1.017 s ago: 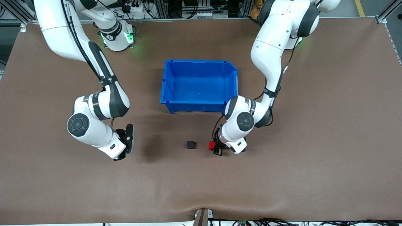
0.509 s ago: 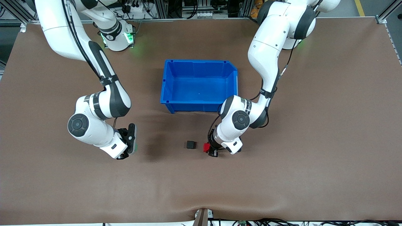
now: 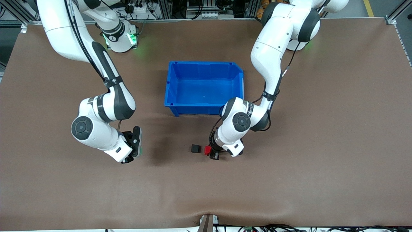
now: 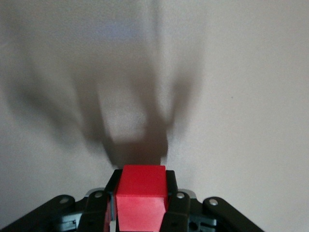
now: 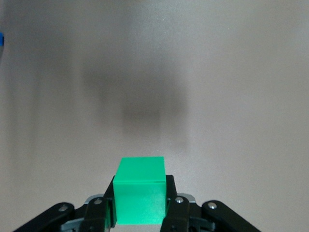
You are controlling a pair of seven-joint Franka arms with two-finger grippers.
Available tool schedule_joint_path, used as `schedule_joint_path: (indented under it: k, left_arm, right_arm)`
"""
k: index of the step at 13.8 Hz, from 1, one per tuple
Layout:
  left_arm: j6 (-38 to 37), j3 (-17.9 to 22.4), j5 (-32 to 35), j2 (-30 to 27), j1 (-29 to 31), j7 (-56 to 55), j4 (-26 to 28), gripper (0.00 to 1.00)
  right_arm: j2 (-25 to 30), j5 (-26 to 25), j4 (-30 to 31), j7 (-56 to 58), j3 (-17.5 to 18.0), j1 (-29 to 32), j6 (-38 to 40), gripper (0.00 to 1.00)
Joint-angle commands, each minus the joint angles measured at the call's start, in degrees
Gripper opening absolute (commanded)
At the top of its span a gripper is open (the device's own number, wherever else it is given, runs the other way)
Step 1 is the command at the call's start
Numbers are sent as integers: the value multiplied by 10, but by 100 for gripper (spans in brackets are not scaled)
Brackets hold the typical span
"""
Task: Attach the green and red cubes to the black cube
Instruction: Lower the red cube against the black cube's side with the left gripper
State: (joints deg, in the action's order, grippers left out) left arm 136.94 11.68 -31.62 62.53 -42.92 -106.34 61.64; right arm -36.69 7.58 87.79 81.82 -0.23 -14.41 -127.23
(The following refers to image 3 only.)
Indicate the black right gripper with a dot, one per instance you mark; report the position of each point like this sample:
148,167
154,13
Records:
129,138

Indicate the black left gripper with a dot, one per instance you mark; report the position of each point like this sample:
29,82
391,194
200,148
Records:
213,149

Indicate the red cube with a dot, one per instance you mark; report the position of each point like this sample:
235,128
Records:
208,150

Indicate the green cube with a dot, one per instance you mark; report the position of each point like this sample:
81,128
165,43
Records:
141,152

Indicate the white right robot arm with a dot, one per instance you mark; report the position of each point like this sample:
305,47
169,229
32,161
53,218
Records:
64,32

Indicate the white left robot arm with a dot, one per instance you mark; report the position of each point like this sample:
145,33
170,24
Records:
273,48

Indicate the black cube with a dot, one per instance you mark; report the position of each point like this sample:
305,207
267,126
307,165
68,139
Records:
195,148

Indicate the blue plastic storage bin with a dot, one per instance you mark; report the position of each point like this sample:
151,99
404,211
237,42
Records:
199,87

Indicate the brown table mat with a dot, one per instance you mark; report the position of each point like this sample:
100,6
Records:
322,161

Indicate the white terminal block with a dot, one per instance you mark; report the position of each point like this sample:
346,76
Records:
211,15

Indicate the orange objects pile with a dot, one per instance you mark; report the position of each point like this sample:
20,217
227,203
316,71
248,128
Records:
260,11

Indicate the white power strip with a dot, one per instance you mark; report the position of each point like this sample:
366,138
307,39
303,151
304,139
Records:
140,8

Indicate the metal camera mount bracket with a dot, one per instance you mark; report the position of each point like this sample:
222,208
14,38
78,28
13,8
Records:
208,223

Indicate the aluminium frame rail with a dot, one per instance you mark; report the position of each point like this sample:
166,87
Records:
209,20

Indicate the metal corner bracket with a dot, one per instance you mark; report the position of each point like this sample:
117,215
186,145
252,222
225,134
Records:
391,21
23,28

